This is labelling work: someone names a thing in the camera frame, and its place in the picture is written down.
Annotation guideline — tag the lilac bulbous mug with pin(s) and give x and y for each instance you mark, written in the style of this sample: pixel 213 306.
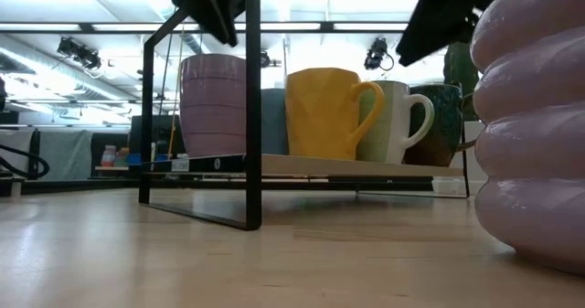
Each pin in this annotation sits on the lilac bulbous mug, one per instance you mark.
pixel 535 139

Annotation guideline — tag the tall ribbed purple mug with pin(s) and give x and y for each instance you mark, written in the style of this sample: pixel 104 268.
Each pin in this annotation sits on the tall ribbed purple mug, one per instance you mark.
pixel 212 107

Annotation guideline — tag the orange bottle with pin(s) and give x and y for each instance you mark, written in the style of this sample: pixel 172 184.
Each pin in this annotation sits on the orange bottle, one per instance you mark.
pixel 122 157

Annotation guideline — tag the red white bottle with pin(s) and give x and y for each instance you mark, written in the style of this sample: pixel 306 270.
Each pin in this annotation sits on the red white bottle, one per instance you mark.
pixel 109 156

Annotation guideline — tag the white plastic container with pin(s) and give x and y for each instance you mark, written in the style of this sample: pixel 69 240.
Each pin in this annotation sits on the white plastic container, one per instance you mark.
pixel 445 187

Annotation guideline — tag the blue box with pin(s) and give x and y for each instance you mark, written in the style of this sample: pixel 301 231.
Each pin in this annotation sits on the blue box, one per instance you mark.
pixel 134 159

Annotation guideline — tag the dark teal glazed mug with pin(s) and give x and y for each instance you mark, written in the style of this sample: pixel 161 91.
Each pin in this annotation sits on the dark teal glazed mug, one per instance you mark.
pixel 441 116

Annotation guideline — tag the black ceiling spotlight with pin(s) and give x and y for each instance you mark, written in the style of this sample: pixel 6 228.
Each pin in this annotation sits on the black ceiling spotlight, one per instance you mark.
pixel 67 46
pixel 265 59
pixel 90 60
pixel 377 52

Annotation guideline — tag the grey-green mug white inside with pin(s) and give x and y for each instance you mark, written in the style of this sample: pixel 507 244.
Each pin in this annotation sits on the grey-green mug white inside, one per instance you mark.
pixel 274 120

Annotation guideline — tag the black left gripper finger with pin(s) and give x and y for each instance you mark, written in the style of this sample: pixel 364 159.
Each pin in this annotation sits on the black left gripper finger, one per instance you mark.
pixel 230 29
pixel 212 22

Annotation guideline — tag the grey partition cloth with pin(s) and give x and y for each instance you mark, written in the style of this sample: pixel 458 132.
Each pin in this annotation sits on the grey partition cloth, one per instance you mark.
pixel 66 155

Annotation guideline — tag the wooden shelf black metal frame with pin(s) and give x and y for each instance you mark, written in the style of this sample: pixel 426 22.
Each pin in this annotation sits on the wooden shelf black metal frame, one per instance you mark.
pixel 252 116

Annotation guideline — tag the green cactus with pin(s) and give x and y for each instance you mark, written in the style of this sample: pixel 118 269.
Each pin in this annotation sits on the green cactus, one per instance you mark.
pixel 459 70

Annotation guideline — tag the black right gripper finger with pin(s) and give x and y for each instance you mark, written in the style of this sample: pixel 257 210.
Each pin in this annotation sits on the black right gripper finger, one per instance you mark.
pixel 443 20

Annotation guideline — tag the black table frame rails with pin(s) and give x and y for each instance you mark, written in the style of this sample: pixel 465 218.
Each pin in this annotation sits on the black table frame rails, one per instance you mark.
pixel 91 185

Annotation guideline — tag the black overhead bar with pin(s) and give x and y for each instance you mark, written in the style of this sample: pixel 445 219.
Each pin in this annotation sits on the black overhead bar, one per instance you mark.
pixel 114 27

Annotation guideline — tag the orange-yellow faceted mug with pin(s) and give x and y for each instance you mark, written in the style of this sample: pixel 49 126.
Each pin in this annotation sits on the orange-yellow faceted mug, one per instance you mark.
pixel 320 116

